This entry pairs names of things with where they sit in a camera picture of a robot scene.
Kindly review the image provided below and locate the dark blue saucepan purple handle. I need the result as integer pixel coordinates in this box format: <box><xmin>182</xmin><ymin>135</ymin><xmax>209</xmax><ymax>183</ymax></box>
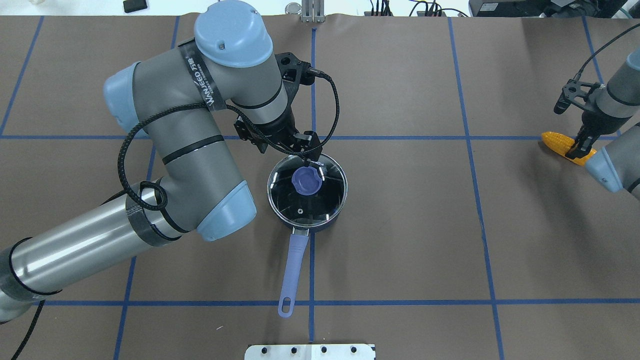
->
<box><xmin>266</xmin><ymin>150</ymin><xmax>349</xmax><ymax>319</ymax></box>

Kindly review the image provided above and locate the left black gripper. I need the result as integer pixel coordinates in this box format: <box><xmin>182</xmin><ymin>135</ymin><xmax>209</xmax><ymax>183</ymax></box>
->
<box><xmin>235</xmin><ymin>111</ymin><xmax>323</xmax><ymax>162</ymax></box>

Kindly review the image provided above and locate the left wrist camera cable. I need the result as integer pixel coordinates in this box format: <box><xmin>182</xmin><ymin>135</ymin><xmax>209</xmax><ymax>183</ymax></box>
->
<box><xmin>117</xmin><ymin>65</ymin><xmax>341</xmax><ymax>211</ymax></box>

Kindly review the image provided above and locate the glass lid purple knob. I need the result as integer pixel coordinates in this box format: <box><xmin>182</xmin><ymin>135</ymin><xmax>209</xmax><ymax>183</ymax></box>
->
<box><xmin>267</xmin><ymin>151</ymin><xmax>348</xmax><ymax>227</ymax></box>

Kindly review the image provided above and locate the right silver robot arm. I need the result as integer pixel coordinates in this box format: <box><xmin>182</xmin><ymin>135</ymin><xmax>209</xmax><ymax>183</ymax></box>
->
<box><xmin>562</xmin><ymin>49</ymin><xmax>640</xmax><ymax>199</ymax></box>

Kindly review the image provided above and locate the aluminium frame post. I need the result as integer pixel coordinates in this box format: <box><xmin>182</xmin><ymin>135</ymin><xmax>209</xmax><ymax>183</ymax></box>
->
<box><xmin>300</xmin><ymin>0</ymin><xmax>326</xmax><ymax>23</ymax></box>

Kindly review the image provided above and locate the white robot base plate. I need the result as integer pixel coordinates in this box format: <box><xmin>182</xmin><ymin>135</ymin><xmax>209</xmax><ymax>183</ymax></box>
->
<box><xmin>244</xmin><ymin>343</ymin><xmax>377</xmax><ymax>360</ymax></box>

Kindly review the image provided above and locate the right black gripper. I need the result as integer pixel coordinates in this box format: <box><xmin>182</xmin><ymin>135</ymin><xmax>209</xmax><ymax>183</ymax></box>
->
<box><xmin>565</xmin><ymin>111</ymin><xmax>623</xmax><ymax>160</ymax></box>

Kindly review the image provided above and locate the small black device on desk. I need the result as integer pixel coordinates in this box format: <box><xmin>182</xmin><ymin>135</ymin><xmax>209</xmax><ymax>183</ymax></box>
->
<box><xmin>122</xmin><ymin>0</ymin><xmax>148</xmax><ymax>14</ymax></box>

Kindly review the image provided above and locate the yellow plastic corn cob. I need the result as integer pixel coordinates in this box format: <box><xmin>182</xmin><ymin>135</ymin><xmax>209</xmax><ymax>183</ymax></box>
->
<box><xmin>541</xmin><ymin>131</ymin><xmax>597</xmax><ymax>167</ymax></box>

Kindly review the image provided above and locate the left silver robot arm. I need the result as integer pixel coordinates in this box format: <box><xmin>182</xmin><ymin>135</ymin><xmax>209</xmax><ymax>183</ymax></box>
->
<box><xmin>1</xmin><ymin>0</ymin><xmax>330</xmax><ymax>324</ymax></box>

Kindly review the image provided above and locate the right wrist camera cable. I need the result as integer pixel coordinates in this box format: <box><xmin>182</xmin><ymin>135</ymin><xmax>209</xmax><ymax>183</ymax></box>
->
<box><xmin>552</xmin><ymin>22</ymin><xmax>640</xmax><ymax>115</ymax></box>

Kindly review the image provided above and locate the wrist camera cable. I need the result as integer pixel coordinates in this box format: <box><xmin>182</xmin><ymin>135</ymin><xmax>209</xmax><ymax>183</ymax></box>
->
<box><xmin>117</xmin><ymin>65</ymin><xmax>341</xmax><ymax>211</ymax></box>
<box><xmin>552</xmin><ymin>22</ymin><xmax>640</xmax><ymax>115</ymax></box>

